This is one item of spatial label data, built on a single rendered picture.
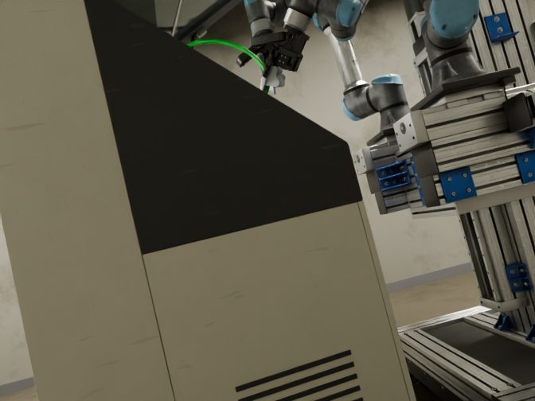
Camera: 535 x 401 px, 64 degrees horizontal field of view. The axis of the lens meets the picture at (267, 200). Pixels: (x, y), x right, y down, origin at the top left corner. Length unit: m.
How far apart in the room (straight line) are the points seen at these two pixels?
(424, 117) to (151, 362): 0.94
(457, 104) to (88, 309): 1.08
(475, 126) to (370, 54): 2.92
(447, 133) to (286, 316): 0.66
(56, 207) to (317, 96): 3.10
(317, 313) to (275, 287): 0.12
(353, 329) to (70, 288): 0.69
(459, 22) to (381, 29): 3.06
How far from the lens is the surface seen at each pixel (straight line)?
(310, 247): 1.10
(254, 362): 1.10
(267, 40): 1.37
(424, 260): 4.00
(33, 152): 1.13
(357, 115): 1.91
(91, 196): 1.08
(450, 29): 1.25
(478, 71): 1.36
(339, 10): 1.31
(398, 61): 4.22
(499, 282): 1.61
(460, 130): 1.30
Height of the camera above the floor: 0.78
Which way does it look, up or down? 4 degrees up
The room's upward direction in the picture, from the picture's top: 14 degrees counter-clockwise
